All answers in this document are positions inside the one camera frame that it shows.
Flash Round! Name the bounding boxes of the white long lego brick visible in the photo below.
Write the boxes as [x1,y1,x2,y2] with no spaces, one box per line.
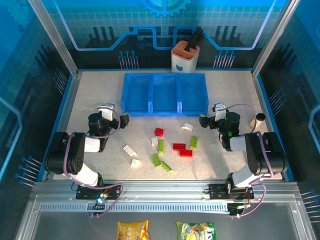
[122,144,138,157]

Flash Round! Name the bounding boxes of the wooden cylinder black lid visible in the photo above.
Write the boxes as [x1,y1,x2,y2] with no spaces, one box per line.
[249,112,266,130]

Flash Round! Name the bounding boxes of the blue three-compartment bin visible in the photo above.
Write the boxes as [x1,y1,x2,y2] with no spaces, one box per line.
[120,72,210,118]

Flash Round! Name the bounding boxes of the white knife block pink top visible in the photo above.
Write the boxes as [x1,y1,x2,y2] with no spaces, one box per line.
[171,39,201,73]

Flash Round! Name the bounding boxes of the yellow snack bag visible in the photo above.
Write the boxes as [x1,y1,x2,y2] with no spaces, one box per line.
[117,220,150,240]

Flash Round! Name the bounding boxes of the green snack bag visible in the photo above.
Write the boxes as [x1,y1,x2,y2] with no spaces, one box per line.
[176,221,217,240]

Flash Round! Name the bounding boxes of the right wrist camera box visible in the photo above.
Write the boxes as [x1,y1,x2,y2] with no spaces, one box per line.
[212,102,229,121]

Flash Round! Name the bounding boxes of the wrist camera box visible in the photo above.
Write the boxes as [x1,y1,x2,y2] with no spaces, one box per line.
[97,103,116,122]
[212,102,229,121]

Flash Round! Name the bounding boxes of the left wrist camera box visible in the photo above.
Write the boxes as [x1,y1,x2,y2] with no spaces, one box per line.
[97,103,116,122]

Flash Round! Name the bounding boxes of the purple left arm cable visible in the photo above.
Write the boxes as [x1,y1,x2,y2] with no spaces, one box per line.
[62,107,125,218]

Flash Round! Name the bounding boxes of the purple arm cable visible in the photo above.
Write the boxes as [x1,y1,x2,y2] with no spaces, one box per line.
[223,103,275,219]
[62,107,125,218]

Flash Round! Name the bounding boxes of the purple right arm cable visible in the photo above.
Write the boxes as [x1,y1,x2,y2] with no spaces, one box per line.
[223,103,275,219]

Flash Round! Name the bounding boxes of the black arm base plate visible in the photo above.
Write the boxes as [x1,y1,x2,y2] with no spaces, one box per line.
[208,183,255,201]
[75,183,121,201]

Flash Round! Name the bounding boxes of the aluminium front rail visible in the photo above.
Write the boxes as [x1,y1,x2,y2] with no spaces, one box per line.
[32,179,298,201]

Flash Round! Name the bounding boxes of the black knife handle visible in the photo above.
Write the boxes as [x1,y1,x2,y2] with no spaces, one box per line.
[188,26,205,51]

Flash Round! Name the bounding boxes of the small wired connector board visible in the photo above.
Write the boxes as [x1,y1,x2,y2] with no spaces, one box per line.
[227,202,251,218]
[87,193,111,217]

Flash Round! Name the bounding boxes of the slotted cable duct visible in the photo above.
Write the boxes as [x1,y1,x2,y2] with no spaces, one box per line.
[39,201,230,213]

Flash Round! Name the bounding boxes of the aluminium frame post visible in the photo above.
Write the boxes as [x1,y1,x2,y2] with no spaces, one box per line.
[250,0,301,77]
[26,0,83,77]

